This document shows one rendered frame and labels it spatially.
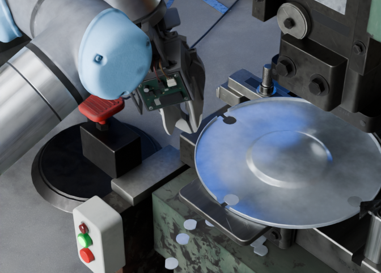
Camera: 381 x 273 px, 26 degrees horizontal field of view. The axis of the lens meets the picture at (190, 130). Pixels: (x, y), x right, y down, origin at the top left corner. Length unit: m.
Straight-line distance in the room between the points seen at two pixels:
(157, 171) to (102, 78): 0.71
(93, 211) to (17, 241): 0.85
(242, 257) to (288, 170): 0.16
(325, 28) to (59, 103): 0.51
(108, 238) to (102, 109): 0.22
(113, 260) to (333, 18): 0.59
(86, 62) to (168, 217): 0.70
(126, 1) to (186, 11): 2.13
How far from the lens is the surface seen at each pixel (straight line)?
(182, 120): 1.08
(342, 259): 1.28
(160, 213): 1.42
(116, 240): 1.43
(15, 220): 2.29
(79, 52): 0.75
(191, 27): 2.96
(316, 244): 1.30
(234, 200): 1.20
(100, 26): 0.75
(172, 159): 1.47
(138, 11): 0.93
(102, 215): 1.40
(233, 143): 1.29
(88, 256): 1.45
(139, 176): 1.44
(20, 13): 0.83
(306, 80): 1.18
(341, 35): 1.15
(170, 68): 0.95
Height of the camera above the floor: 1.64
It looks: 41 degrees down
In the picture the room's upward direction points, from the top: straight up
